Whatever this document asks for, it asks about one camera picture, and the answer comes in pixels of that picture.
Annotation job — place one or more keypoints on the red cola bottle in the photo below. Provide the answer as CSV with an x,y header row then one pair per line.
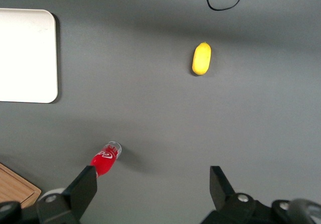
x,y
102,161

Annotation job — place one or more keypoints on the wooden board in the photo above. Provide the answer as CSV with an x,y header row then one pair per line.
x,y
12,186

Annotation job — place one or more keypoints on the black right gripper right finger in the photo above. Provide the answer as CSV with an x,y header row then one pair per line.
x,y
220,194

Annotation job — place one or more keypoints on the white rectangular tray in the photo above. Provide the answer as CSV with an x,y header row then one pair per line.
x,y
25,55

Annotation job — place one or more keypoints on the yellow lemon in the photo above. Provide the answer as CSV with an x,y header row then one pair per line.
x,y
201,59

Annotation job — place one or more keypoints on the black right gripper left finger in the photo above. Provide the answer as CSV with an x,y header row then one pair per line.
x,y
80,191

